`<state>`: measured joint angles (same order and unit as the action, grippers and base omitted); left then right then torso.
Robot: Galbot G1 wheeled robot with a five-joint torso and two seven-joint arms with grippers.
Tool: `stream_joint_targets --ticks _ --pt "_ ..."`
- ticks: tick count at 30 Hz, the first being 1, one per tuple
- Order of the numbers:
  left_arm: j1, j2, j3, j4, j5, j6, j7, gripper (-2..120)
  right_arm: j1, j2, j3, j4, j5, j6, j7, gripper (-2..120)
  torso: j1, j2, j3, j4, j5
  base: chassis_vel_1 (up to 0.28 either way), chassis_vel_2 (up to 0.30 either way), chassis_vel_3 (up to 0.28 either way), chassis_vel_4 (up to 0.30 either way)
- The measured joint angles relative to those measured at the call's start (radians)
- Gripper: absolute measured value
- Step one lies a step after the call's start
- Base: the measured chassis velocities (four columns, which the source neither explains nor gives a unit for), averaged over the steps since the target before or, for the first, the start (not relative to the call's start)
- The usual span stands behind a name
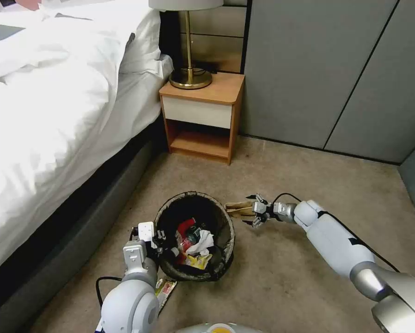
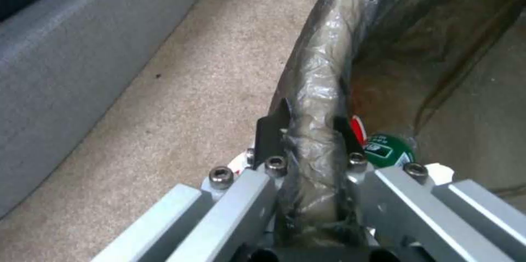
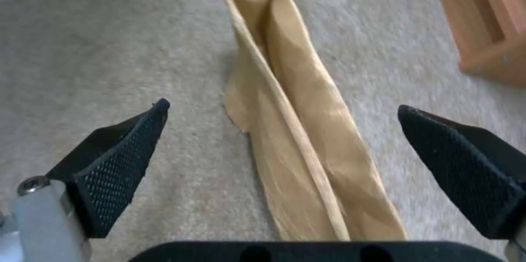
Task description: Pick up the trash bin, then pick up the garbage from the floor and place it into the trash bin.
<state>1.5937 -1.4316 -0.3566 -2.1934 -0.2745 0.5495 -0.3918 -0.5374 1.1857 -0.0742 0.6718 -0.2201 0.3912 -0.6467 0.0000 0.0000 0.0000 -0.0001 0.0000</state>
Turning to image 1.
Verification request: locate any round woven grey trash bin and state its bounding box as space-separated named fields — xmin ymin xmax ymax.
xmin=154 ymin=191 xmax=236 ymax=282

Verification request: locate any banana peel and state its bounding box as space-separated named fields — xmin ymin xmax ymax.
xmin=225 ymin=200 xmax=256 ymax=218

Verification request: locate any red package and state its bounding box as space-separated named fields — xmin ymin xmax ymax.
xmin=177 ymin=217 xmax=197 ymax=241

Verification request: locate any dark small bottle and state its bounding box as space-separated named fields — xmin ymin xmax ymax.
xmin=188 ymin=225 xmax=204 ymax=244

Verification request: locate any crumpled white tissue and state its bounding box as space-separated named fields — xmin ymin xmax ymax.
xmin=186 ymin=229 xmax=215 ymax=256

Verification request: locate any printed snack wrapper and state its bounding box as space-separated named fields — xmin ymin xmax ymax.
xmin=154 ymin=277 xmax=178 ymax=315

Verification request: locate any yellow wrapper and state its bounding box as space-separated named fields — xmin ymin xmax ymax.
xmin=182 ymin=253 xmax=213 ymax=271

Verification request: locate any dark grey bed base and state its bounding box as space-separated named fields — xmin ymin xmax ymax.
xmin=0 ymin=112 xmax=171 ymax=333

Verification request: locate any wooden nightstand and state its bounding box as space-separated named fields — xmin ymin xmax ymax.
xmin=159 ymin=73 xmax=246 ymax=166

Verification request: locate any white robot front shell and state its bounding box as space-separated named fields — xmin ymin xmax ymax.
xmin=174 ymin=322 xmax=245 ymax=333

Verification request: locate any white nightstand drawer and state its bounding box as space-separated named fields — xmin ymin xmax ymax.
xmin=161 ymin=95 xmax=233 ymax=130

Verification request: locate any brass table lamp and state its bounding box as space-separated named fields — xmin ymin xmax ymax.
xmin=148 ymin=0 xmax=225 ymax=89

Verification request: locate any white duvet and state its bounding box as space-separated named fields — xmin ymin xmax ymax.
xmin=0 ymin=0 xmax=174 ymax=279

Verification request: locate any brown panelled headboard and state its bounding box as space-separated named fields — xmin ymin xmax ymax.
xmin=159 ymin=0 xmax=252 ymax=75

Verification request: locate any white pillow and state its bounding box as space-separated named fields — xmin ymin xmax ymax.
xmin=118 ymin=30 xmax=174 ymax=78

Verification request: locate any grey cloth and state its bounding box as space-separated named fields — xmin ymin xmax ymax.
xmin=0 ymin=22 xmax=26 ymax=46

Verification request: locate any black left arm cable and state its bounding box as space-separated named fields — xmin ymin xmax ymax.
xmin=95 ymin=276 xmax=126 ymax=308

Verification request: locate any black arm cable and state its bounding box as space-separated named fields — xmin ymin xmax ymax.
xmin=95 ymin=276 xmax=126 ymax=308
xmin=272 ymin=193 xmax=401 ymax=273

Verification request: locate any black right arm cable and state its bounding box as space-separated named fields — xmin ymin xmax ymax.
xmin=272 ymin=193 xmax=401 ymax=273

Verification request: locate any black lamp cable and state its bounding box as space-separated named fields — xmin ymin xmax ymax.
xmin=193 ymin=63 xmax=218 ymax=75

